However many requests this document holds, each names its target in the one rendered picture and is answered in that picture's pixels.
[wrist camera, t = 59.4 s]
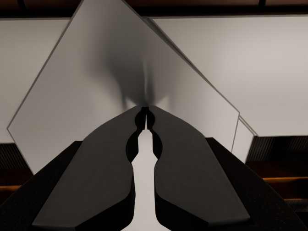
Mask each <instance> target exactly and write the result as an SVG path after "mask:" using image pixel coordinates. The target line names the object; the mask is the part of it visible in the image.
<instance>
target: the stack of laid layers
mask: <svg viewBox="0 0 308 231"><path fill-rule="evenodd" d="M139 15H140V16H141V17H142V18H143V19H144V20H145V21H146V22H147V23H148V24H149V25H150V26H151V27H152V28H153V29H154V30H155V31H157V32H158V33H159V34H160V35H161V36H162V37H163V38H164V39H165V40H166V41H167V42H168V43H169V44H170V45H171V46H172V47H173V48H174V49H175V50H176V51H177V52H178V53H179V54H180V55H181V56H183V55H182V54H181V52H180V51H179V50H178V49H177V48H176V47H175V46H174V45H173V44H172V43H171V42H170V40H169V39H168V38H167V37H166V36H165V35H164V34H163V33H162V32H161V31H160V30H159V29H158V28H157V27H156V26H155V25H154V23H153V22H152V21H151V20H150V19H149V18H148V17H187V16H250V15H308V11H285V12H216V13H147V14H139ZM72 16H73V15H8V16H0V18H55V17H72ZM183 57H184V56H183ZM184 58H185V57H184ZM185 59H186V58H185ZM186 60H187V59H186ZM187 61H188V60H187ZM188 62H189V61H188ZM189 63H190V62H189ZM190 64H191V63H190ZM254 136H256V134H255V133H254V132H253V131H252V130H251V128H250V127H249V126H248V125H247V124H246V123H245V122H244V121H243V120H242V119H241V118H240V117H239V121H238V125H237V130H236V136H235V141H234V145H233V150H232V154H234V155H235V156H236V157H237V158H238V159H239V160H241V161H242V162H243V163H244V164H245V163H246V159H247V156H248V153H249V150H250V147H251V144H252V141H253V138H254Z"/></svg>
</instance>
